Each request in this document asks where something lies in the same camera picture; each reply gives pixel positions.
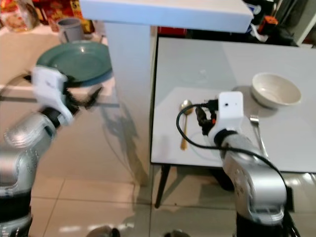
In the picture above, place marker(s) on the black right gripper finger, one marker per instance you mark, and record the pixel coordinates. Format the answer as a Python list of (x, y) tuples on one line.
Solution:
[(199, 112), (203, 126)]

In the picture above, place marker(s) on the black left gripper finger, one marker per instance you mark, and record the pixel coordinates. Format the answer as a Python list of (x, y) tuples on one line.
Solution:
[(82, 102), (96, 94)]

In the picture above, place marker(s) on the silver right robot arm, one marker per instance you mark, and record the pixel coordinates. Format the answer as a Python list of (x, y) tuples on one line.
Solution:
[(256, 187)]

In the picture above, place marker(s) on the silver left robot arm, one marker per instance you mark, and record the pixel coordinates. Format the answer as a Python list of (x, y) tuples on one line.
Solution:
[(17, 158)]

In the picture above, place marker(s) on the gold spoon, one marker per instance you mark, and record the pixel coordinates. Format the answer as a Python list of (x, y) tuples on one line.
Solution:
[(185, 126)]

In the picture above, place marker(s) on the white square table leg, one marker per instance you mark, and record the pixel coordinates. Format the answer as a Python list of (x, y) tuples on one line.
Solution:
[(128, 98)]

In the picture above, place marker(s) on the teal round plate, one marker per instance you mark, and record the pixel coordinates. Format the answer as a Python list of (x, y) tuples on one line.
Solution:
[(84, 57)]

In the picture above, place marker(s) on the dark object under table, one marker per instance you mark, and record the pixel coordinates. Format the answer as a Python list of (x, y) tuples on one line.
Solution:
[(215, 178)]

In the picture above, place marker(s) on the silver fork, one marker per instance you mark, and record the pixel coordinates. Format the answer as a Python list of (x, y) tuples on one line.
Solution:
[(259, 136)]

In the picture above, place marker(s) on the grey cup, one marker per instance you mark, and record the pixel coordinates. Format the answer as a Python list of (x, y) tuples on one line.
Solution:
[(71, 30)]

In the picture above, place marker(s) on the white bowl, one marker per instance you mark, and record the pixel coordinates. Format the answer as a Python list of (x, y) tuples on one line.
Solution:
[(276, 90)]

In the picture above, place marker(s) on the black slanted table leg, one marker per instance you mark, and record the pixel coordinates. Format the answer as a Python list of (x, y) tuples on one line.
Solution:
[(162, 185)]

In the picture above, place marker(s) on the red printed food box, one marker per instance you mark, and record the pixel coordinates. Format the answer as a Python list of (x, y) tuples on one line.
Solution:
[(66, 9)]

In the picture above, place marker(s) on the clear food packet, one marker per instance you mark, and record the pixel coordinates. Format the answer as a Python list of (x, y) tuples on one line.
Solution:
[(17, 15)]

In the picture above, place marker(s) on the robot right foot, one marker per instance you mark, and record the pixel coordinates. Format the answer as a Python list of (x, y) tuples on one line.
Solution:
[(174, 233)]

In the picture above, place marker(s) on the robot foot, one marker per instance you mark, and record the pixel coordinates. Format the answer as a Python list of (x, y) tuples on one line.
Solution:
[(174, 233), (103, 231)]

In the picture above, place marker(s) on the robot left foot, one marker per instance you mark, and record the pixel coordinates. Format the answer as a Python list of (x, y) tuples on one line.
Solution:
[(103, 231)]

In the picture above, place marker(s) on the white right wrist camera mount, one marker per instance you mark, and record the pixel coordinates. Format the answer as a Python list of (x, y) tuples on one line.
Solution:
[(229, 112)]

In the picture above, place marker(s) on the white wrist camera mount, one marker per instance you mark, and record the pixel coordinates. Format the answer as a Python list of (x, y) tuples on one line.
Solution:
[(229, 112), (48, 88)]

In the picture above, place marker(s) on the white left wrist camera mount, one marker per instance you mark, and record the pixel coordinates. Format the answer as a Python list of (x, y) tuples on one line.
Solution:
[(48, 88)]

